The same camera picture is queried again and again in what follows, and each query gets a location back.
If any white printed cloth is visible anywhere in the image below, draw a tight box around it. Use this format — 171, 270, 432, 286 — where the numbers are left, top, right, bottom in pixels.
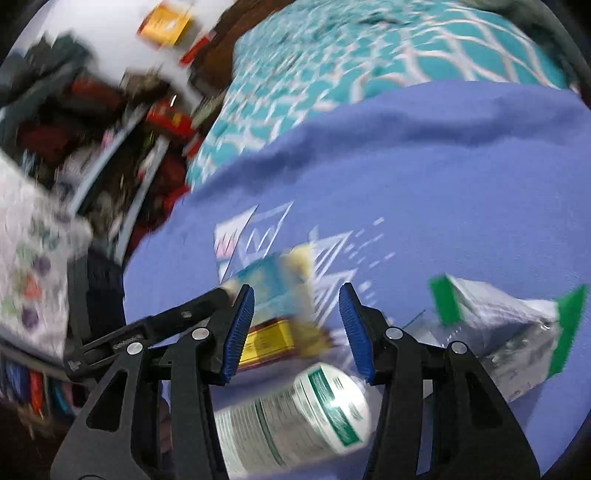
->
0, 152, 95, 365

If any white bottle green label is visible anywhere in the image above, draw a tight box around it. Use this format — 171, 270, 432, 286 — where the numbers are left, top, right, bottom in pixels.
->
215, 362, 374, 477

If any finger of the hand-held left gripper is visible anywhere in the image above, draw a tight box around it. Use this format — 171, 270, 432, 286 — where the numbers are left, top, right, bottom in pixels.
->
64, 287, 239, 384

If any red and yellow wall calendar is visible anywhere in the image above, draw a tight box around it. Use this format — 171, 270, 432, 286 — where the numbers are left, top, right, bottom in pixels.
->
136, 0, 218, 65

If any grey metal shelf rack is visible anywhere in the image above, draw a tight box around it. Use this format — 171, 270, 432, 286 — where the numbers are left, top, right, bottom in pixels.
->
0, 32, 204, 259

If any green and white snack wrapper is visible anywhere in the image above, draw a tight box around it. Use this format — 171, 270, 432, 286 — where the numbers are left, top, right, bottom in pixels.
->
428, 274, 588, 403

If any blue yellow snack packet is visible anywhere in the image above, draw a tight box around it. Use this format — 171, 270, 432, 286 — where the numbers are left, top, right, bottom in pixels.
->
221, 244, 317, 324

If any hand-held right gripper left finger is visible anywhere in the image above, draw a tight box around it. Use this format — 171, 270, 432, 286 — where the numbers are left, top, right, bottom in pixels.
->
50, 284, 256, 480

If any purple printed blanket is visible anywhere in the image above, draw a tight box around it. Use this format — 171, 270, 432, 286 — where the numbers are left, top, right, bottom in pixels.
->
122, 80, 591, 480

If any teal patterned bedspread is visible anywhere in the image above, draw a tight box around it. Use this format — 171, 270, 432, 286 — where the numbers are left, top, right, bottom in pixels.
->
185, 0, 571, 192

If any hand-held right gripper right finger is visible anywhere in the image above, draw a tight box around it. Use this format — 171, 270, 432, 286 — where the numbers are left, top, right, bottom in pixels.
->
338, 281, 541, 480

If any red gift box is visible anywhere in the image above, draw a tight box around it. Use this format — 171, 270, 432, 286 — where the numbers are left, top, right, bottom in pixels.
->
145, 100, 195, 141

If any yellow and red box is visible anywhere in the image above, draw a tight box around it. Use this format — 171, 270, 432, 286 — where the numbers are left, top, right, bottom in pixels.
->
238, 318, 335, 372

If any carved wooden headboard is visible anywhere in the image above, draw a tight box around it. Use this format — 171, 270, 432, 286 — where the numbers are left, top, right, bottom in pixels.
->
187, 0, 296, 100

